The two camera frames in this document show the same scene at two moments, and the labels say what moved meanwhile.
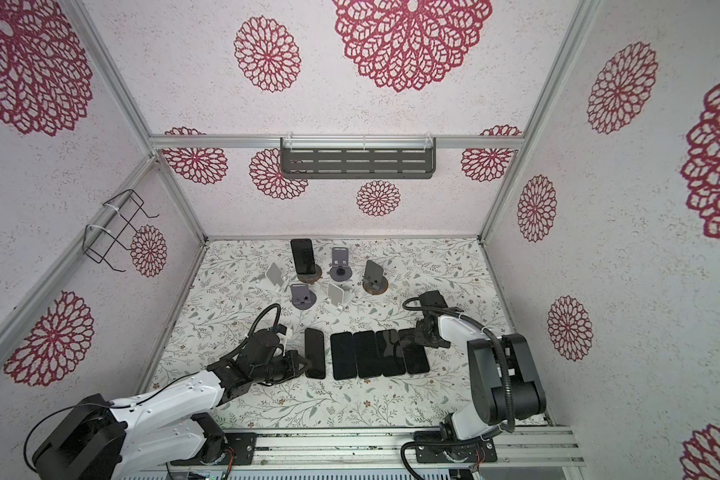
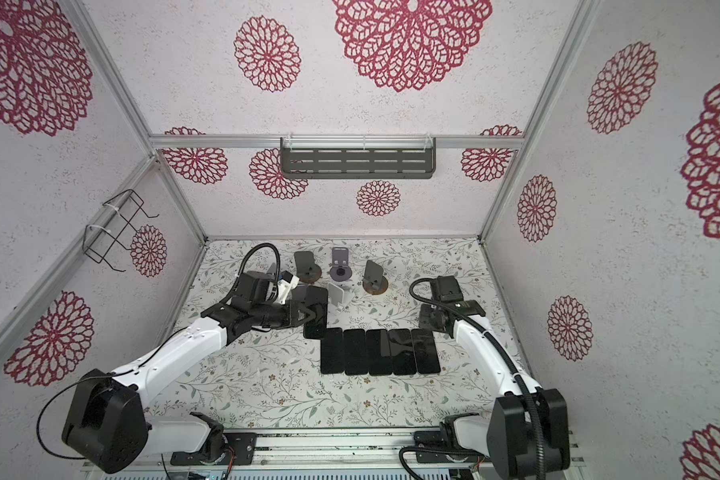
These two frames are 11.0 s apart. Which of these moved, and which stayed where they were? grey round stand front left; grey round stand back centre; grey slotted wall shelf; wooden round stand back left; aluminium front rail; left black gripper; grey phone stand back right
Moved: left black gripper
Stayed: grey round stand front left; wooden round stand back left; grey phone stand back right; grey slotted wall shelf; grey round stand back centre; aluminium front rail
